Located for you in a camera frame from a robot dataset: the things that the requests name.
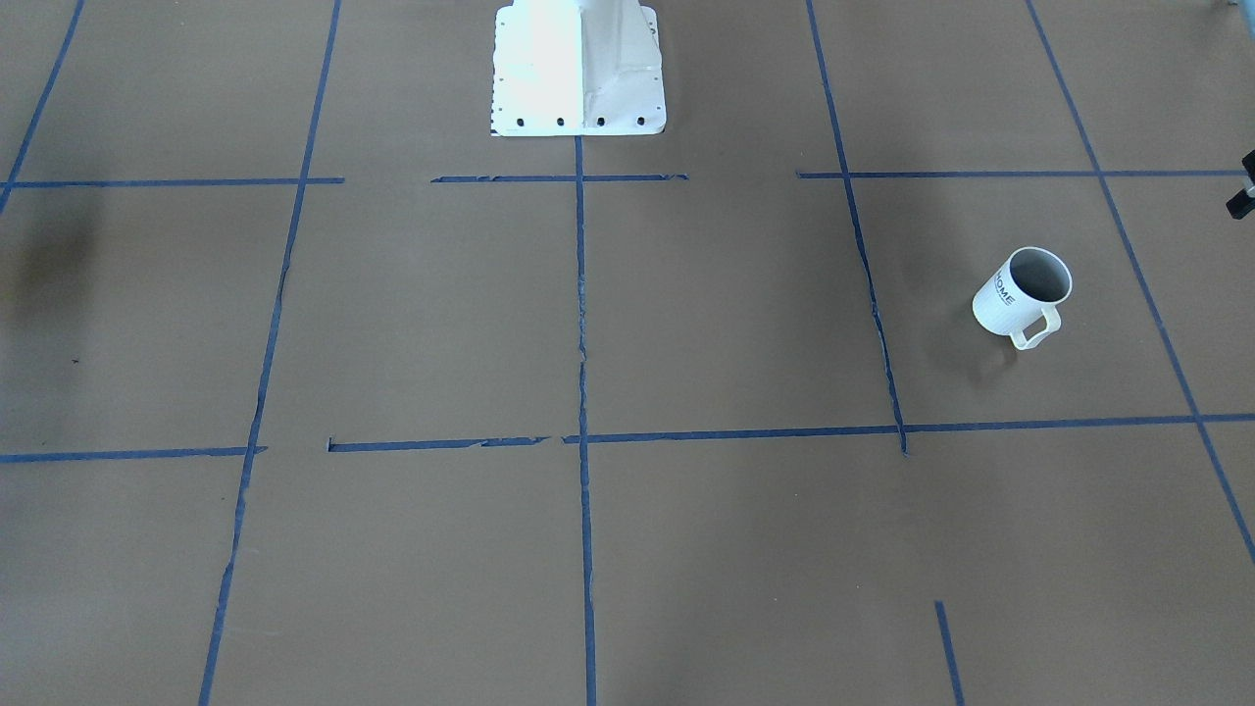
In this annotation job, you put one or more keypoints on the white mug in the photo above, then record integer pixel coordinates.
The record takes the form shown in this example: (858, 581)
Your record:
(1020, 300)

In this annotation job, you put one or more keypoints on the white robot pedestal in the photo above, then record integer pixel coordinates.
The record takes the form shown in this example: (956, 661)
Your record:
(577, 68)

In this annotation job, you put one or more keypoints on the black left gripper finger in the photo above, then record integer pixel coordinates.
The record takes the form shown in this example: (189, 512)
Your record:
(1242, 203)

